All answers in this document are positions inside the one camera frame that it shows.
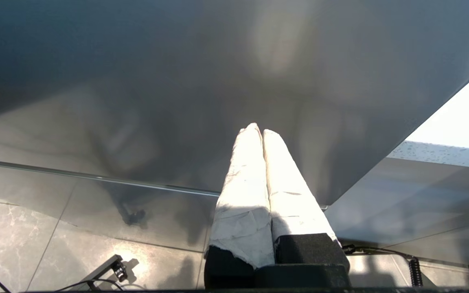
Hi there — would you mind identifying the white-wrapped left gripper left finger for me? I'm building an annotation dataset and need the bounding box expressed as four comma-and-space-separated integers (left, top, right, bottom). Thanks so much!
204, 123, 276, 289

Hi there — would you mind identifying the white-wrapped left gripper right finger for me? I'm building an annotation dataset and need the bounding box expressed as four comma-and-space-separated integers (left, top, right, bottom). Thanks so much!
262, 129, 351, 272

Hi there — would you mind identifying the grey under-counter cabinet front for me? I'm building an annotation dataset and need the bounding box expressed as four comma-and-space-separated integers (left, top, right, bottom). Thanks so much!
326, 157, 469, 269

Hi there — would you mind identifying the black coiled cable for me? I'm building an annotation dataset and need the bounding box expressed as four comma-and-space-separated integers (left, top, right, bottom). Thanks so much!
408, 256, 423, 287

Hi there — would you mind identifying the black cable with plug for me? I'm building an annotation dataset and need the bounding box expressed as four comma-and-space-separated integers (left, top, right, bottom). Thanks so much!
342, 244, 416, 261

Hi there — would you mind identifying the black metal bracket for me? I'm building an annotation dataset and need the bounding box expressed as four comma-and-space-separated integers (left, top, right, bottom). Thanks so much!
82, 254, 129, 291

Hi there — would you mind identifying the tall white-sided grey cabinet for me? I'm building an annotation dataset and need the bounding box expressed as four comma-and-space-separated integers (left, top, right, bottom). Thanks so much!
0, 0, 469, 209

